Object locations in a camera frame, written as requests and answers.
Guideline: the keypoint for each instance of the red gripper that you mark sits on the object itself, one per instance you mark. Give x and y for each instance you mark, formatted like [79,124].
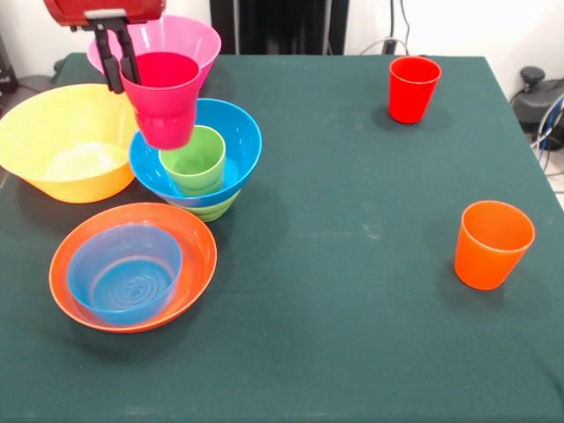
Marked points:
[106,6]

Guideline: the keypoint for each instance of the magenta plastic cup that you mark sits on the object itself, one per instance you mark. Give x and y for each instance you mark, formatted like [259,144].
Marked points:
[163,106]

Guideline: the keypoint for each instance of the green plastic cup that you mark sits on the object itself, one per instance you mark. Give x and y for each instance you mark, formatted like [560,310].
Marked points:
[198,163]

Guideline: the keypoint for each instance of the large smooth blue bowl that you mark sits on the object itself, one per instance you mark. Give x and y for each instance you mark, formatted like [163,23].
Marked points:
[242,141]

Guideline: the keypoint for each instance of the small green plastic bowl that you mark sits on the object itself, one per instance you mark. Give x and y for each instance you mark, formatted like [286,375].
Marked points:
[211,211]

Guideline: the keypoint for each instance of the orange-red plastic bowl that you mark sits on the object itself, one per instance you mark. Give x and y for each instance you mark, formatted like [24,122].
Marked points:
[198,247]

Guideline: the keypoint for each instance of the small ringed blue bowl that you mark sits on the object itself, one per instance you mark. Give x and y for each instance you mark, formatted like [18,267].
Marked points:
[123,282]

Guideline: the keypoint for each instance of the large pink plastic bowl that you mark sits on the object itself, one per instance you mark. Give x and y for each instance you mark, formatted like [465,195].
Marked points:
[189,39]

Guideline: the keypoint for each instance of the large yellow-orange plastic bowl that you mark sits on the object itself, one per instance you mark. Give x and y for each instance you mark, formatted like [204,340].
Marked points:
[66,132]

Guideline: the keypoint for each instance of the red plastic cup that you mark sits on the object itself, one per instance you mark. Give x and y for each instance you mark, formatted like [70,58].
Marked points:
[412,97]

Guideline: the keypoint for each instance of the dark green tablecloth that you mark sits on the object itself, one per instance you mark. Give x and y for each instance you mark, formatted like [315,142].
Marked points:
[308,352]

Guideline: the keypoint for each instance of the orange plastic cup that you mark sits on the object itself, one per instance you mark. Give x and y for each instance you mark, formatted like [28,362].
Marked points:
[484,264]

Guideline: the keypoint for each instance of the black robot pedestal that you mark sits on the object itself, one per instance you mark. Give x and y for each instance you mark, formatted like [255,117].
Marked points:
[286,26]

